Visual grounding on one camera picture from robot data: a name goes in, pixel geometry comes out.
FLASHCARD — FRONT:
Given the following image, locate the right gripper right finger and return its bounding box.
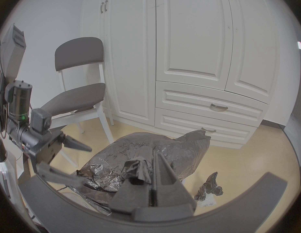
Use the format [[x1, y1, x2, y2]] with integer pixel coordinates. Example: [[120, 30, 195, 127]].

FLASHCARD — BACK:
[[154, 150, 197, 214]]

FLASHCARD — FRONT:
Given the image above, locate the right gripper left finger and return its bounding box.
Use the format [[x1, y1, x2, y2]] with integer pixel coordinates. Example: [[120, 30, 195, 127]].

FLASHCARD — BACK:
[[109, 177, 153, 215]]

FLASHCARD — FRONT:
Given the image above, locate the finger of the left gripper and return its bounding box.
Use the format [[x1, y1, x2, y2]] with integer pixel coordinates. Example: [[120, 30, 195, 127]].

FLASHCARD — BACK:
[[62, 134, 93, 153], [35, 163, 86, 188]]

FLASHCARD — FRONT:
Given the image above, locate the white wardrobe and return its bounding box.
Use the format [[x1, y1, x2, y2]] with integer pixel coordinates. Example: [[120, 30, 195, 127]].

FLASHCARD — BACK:
[[82, 0, 301, 150]]

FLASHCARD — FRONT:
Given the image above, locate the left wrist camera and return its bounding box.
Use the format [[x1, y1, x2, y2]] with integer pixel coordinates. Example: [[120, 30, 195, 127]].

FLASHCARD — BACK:
[[30, 108, 52, 133]]

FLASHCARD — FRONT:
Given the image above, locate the black plastic bag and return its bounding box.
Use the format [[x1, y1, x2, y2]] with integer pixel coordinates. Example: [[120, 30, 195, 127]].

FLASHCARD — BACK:
[[76, 130, 212, 215]]

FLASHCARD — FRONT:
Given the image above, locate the black plastic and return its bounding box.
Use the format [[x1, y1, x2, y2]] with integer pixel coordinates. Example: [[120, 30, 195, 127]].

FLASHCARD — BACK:
[[194, 171, 224, 202]]

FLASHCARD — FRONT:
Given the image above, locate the white printed wrapper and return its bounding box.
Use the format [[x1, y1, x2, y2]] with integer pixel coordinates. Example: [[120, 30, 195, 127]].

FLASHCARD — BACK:
[[199, 194, 218, 207]]

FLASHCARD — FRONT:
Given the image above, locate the grey white chair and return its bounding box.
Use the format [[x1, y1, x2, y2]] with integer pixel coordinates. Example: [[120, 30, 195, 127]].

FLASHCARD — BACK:
[[54, 37, 115, 168]]

